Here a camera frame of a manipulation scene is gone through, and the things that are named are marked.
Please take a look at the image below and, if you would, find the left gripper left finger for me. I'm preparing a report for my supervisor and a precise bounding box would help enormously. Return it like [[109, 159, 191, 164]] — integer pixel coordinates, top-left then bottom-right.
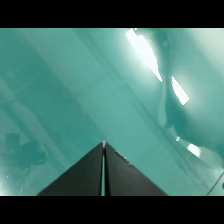
[[37, 141, 105, 197]]

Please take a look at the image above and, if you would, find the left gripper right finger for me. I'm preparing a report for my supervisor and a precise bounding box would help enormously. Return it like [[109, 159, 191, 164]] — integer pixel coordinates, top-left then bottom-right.
[[104, 141, 168, 197]]

